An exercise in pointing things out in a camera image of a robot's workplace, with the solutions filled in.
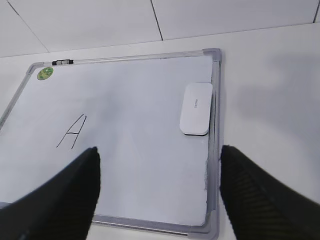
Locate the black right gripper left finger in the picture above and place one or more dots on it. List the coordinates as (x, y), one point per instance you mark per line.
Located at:
(61, 209)

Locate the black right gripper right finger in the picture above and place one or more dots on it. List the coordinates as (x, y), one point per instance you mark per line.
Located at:
(259, 206)

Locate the white whiteboard eraser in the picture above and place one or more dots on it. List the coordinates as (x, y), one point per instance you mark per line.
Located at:
(196, 109)

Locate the white magnetic whiteboard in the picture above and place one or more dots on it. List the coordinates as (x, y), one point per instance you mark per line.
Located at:
(153, 177)

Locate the green round magnet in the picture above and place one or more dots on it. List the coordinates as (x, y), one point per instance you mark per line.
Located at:
(45, 73)

